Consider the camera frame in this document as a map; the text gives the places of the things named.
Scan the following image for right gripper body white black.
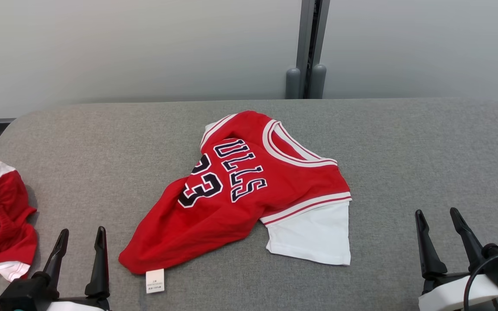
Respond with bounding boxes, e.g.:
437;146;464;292
418;271;498;311

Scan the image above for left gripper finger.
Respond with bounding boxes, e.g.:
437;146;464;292
86;226;110;298
44;229;69;281

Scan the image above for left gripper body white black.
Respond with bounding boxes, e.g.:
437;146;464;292
46;296;111;311

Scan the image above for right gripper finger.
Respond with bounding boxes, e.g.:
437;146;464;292
450;208;485;273
415;210;447;280

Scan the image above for red Bulls jersey white sleeves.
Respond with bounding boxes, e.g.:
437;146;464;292
118;110;353;294

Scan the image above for grey metal partition post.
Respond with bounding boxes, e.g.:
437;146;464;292
285;0;331;100

